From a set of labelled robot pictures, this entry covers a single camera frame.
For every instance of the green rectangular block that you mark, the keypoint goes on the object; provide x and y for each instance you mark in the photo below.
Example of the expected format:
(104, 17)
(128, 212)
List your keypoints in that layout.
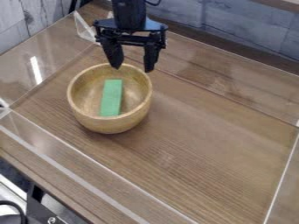
(111, 98)

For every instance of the clear acrylic tray wall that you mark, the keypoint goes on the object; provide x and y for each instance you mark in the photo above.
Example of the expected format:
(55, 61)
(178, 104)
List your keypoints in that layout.
(88, 188)

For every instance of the wooden bowl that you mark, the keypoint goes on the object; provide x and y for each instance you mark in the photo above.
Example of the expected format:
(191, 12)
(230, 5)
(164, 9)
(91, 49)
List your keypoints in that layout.
(84, 93)

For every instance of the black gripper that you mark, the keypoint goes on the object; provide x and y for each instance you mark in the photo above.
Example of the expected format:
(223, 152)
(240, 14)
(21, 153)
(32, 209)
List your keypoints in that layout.
(131, 28)

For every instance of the black table clamp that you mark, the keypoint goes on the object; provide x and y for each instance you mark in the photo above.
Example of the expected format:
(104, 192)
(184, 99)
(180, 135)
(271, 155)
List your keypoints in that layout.
(36, 212)

